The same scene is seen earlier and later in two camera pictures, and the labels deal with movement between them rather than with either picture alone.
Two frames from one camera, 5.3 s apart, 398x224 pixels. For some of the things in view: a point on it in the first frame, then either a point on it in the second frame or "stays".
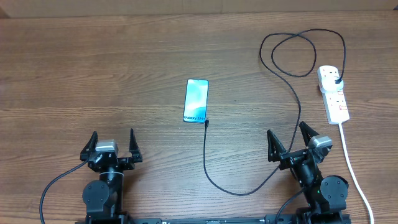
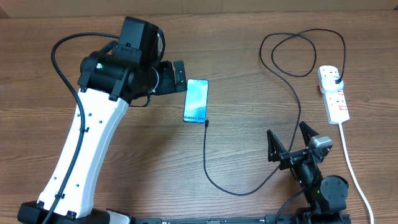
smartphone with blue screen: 196,101 stays
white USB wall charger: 328,84 stays
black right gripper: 275,152 stays
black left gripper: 127,163 → 167,70
